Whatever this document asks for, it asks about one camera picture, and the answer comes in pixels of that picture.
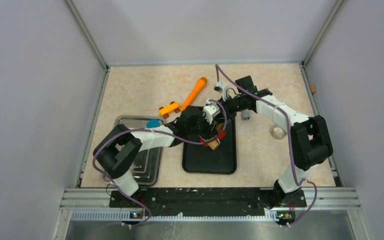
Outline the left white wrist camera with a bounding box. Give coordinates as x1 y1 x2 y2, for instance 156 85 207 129
202 98 221 124

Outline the grey dumbbell tool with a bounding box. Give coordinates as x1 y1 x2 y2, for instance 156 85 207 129
240 111 251 121

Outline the orange toy carrot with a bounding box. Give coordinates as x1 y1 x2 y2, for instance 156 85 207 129
180 76 208 112

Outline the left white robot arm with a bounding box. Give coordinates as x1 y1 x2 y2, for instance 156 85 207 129
93 104 221 207

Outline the wooden rolling pin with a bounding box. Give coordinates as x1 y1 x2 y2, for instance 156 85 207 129
200 123 227 151

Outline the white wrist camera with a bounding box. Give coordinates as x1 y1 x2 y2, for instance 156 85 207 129
213 81 230 101
202 98 221 124

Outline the black baking tray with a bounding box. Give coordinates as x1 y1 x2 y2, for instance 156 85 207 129
182 113 237 175

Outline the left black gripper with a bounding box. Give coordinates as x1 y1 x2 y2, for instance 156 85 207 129
185 111 219 141

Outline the purple cable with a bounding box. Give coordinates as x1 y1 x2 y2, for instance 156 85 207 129
215 64 318 226
91 98 229 228

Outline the small wooden block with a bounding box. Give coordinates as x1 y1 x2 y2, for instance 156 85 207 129
309 84 317 94

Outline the blue dough piece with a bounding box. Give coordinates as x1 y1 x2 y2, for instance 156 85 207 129
146 119 161 129

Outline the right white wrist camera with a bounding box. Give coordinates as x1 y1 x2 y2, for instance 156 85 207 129
213 81 230 101

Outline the yellow toy car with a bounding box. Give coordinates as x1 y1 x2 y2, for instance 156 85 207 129
158 101 181 119

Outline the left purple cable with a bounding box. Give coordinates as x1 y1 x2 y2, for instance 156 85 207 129
91 98 229 228

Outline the silver metal tray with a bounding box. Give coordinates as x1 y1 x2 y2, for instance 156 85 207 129
102 115 164 187

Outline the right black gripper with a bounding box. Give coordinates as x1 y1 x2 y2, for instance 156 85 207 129
215 95 245 125

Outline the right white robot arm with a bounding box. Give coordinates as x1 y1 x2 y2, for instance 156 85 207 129
214 76 333 209

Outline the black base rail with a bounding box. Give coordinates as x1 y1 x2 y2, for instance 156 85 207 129
109 187 307 217

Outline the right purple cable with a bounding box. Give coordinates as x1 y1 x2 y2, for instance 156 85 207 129
215 64 318 226

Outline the red dough piece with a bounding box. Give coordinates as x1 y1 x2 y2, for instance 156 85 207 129
200 130 227 144

